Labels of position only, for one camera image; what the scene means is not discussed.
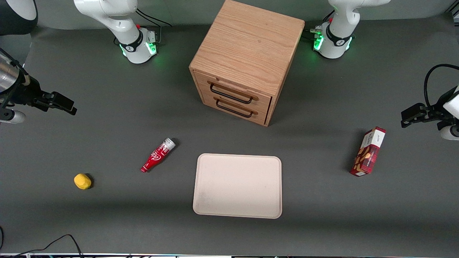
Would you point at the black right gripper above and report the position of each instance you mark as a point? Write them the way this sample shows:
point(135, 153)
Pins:
point(28, 94)

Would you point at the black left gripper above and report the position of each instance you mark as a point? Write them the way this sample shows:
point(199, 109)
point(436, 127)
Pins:
point(438, 107)

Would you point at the wooden drawer with shallow tray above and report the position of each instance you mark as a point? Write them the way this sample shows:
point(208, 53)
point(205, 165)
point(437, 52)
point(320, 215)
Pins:
point(235, 91)

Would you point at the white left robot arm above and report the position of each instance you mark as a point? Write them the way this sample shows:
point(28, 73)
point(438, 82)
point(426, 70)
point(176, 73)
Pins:
point(340, 21)

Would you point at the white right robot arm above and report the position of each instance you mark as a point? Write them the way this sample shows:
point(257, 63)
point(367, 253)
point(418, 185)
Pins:
point(107, 14)

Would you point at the wooden drawer front panel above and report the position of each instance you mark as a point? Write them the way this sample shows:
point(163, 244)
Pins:
point(247, 116)

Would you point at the oak wooden drawer cabinet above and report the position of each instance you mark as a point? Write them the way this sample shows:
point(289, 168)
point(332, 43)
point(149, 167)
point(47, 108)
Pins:
point(247, 39)

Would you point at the red cookie box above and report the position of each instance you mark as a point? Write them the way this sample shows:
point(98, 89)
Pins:
point(369, 154)

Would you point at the yellow lemon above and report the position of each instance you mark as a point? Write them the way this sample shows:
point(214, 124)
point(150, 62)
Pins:
point(82, 181)

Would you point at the red cola bottle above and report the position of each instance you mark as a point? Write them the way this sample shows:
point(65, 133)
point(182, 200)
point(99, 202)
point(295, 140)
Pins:
point(156, 157)

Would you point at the beige plastic tray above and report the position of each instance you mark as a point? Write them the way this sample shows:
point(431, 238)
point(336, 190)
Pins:
point(236, 186)

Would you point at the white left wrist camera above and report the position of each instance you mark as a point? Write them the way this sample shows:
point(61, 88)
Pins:
point(450, 132)

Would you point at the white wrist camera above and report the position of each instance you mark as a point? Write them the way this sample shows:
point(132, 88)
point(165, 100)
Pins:
point(450, 132)
point(14, 117)

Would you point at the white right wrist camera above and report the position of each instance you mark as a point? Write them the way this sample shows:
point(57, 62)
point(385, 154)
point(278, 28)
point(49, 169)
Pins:
point(14, 117)

